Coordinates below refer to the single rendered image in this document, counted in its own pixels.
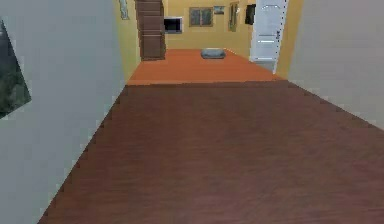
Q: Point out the white room door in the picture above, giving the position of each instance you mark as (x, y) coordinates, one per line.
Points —
(267, 30)

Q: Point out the brown wooden door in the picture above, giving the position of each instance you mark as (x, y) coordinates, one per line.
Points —
(151, 30)

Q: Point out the green framed wall picture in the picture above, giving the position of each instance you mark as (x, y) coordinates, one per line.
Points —
(233, 16)

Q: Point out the grey floor cushion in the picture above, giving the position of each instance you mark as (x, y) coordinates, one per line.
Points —
(213, 53)

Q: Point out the brown framed window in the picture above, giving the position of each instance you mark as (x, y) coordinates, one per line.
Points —
(201, 16)

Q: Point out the black television set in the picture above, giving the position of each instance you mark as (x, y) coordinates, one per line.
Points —
(172, 24)

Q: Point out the dark green framed picture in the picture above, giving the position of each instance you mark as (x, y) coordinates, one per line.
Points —
(11, 88)

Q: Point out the black wall picture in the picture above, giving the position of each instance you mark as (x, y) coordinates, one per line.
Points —
(250, 14)

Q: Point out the pale green framed picture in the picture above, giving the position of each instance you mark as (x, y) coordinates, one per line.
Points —
(123, 8)

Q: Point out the small blue framed picture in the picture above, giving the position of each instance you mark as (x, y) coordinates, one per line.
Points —
(219, 9)

